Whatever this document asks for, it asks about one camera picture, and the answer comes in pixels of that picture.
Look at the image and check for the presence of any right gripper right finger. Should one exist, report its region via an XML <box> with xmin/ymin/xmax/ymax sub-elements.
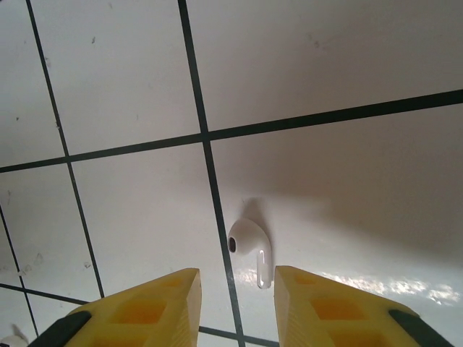
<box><xmin>273</xmin><ymin>265</ymin><xmax>459</xmax><ymax>347</ymax></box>

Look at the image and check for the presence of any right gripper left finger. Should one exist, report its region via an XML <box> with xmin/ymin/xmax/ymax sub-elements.
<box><xmin>35</xmin><ymin>267</ymin><xmax>203</xmax><ymax>347</ymax></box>

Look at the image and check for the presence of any white wireless earbud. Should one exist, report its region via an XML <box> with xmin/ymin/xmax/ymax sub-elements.
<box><xmin>227</xmin><ymin>218</ymin><xmax>272</xmax><ymax>290</ymax></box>

